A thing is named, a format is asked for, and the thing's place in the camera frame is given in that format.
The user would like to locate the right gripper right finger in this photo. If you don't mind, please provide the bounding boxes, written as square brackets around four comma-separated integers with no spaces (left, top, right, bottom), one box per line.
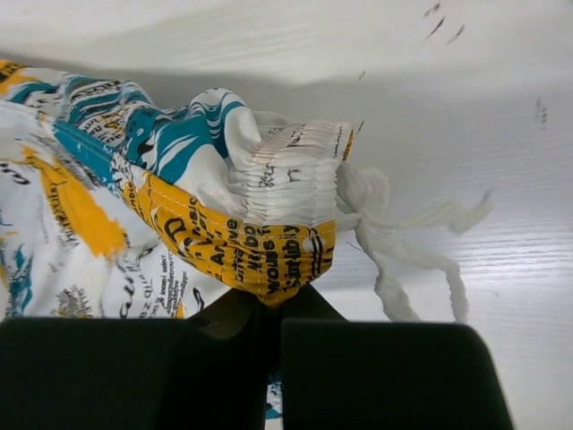
[280,287,513,429]

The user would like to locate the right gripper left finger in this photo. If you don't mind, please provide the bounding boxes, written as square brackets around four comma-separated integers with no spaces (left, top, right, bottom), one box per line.
[1,292,267,429]

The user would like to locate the colourful printed shorts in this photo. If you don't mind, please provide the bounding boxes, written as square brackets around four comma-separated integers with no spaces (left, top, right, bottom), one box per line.
[1,60,492,422]

